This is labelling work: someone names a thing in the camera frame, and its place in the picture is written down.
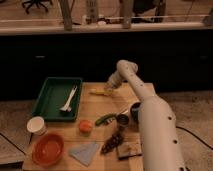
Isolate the yellow banana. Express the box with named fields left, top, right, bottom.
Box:
left=90, top=89, right=113, bottom=96

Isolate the green pepper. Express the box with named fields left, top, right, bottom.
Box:
left=95, top=113, right=116, bottom=126

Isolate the white spatula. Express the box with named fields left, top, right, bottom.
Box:
left=60, top=86, right=77, bottom=112

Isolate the black bowl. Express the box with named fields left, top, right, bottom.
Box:
left=130, top=102, right=140, bottom=122

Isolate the bunch of dark grapes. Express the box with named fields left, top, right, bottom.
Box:
left=101, top=130, right=124, bottom=155

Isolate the orange bowl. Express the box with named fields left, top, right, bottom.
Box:
left=32, top=133, right=64, bottom=167

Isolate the white paper cup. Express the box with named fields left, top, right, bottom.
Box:
left=27, top=116, right=46, bottom=135

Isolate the black office chair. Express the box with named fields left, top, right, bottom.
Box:
left=22, top=0, right=53, bottom=14

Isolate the light blue cloth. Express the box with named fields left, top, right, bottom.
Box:
left=68, top=141, right=100, bottom=166

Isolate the sponge with dark base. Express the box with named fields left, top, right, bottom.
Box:
left=116, top=141, right=142, bottom=160

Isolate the person in background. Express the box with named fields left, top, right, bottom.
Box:
left=120, top=0, right=167, bottom=24

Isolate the small orange cup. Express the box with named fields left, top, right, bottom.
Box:
left=78, top=120, right=93, bottom=134

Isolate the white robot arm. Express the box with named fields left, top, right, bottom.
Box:
left=106, top=60, right=186, bottom=171

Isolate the green plastic tray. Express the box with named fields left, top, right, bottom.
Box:
left=32, top=77, right=82, bottom=122

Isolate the black cable on floor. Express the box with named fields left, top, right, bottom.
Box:
left=176, top=125, right=213, bottom=151

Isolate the metal measuring cup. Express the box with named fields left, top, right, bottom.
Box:
left=116, top=109, right=129, bottom=126

